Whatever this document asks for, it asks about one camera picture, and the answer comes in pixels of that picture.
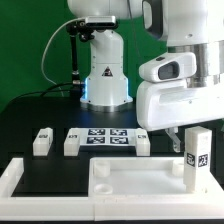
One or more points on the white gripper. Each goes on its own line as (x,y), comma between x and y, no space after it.
(168,105)

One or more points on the white desk top panel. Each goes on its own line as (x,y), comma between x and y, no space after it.
(136,176)

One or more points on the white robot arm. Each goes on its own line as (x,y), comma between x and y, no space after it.
(195,26)

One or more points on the marker tag base plate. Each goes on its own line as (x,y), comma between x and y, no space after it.
(107,137)

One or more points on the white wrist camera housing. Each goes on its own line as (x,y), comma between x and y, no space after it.
(169,67)

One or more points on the white U-shaped fence frame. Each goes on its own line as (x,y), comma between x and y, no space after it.
(208,205)

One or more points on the grey camera on stand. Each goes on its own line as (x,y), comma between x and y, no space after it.
(101,22)

